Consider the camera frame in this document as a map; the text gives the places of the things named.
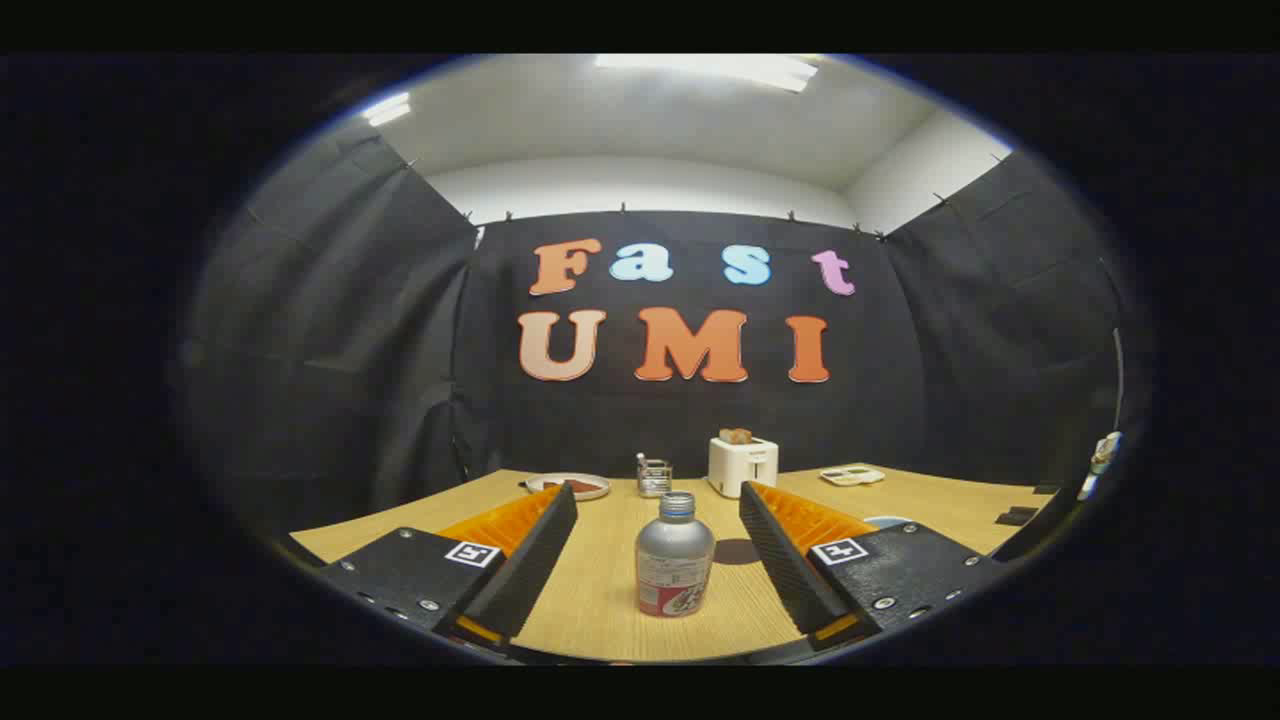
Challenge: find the white toaster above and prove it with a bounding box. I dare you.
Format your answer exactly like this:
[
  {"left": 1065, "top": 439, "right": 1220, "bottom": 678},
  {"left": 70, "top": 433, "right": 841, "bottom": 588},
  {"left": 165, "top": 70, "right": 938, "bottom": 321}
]
[{"left": 708, "top": 436, "right": 780, "bottom": 499}]

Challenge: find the wooden table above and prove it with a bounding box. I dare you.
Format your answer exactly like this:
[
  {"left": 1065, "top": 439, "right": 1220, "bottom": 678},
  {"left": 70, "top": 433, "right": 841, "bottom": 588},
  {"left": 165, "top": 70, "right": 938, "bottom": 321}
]
[{"left": 290, "top": 462, "right": 1061, "bottom": 663}]

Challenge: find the long ceiling light panel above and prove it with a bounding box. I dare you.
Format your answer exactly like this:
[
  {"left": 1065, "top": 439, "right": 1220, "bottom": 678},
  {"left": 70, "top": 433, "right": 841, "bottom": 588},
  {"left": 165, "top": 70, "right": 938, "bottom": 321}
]
[{"left": 595, "top": 54, "right": 821, "bottom": 93}]

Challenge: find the white metal clamp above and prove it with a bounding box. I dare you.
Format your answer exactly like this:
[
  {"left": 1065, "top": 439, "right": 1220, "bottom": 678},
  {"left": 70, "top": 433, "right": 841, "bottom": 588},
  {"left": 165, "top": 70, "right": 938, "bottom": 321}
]
[{"left": 1078, "top": 432, "right": 1123, "bottom": 501}]

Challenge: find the silver juice bottle red label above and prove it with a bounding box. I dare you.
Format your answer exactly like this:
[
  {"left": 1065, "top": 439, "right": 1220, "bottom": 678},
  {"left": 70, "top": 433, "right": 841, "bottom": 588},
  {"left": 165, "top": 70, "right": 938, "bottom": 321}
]
[{"left": 635, "top": 491, "right": 716, "bottom": 618}]

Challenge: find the white round plate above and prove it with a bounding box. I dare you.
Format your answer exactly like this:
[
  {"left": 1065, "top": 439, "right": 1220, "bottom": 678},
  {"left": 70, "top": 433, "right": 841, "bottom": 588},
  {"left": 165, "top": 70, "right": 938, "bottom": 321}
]
[{"left": 524, "top": 473, "right": 611, "bottom": 502}]

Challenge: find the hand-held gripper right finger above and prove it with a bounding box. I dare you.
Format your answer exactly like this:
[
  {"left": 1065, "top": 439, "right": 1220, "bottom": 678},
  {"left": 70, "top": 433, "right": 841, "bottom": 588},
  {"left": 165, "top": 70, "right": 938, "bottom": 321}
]
[{"left": 739, "top": 481, "right": 1003, "bottom": 653}]

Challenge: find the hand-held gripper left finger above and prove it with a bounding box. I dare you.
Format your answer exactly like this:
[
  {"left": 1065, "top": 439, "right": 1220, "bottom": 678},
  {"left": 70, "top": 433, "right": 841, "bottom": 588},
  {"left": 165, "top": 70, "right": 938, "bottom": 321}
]
[{"left": 320, "top": 483, "right": 580, "bottom": 651}]

